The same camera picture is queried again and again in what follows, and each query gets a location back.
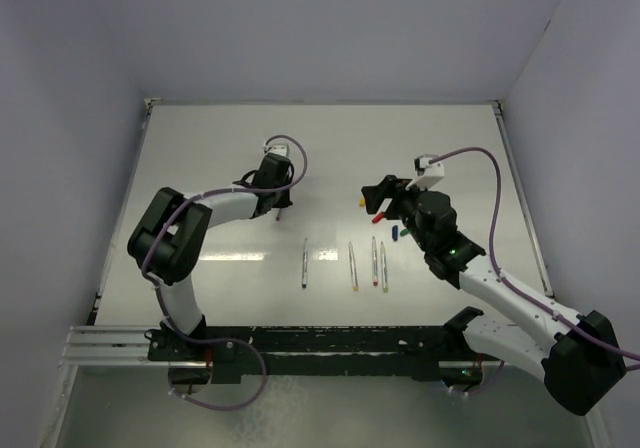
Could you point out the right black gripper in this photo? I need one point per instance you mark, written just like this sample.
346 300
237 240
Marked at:
374 195

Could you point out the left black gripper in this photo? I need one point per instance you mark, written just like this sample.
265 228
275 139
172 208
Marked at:
283 201

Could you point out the blue-end marker pen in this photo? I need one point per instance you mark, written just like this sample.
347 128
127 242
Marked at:
304 268

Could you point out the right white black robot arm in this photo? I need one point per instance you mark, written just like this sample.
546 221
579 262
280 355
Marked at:
575 356

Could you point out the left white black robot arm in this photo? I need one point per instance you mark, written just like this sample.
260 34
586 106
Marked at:
167 241

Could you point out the red pen cap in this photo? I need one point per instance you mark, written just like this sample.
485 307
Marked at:
378 217

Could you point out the red-end marker pen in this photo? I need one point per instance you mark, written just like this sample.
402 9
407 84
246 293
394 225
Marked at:
374 261

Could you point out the green-end marker pen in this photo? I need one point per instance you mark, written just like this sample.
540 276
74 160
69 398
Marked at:
384 268

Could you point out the yellow-end marker pen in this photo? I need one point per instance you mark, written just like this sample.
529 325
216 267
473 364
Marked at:
353 267

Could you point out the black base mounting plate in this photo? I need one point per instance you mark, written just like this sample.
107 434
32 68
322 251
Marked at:
420 353

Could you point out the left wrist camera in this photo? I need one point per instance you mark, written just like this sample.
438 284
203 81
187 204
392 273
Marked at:
279 148

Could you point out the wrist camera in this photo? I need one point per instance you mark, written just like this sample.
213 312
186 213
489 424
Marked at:
279 148
427 172

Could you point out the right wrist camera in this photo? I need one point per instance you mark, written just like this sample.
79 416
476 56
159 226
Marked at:
427 172

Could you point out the aluminium extrusion rail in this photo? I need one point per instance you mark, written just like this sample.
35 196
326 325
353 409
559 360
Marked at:
106 346

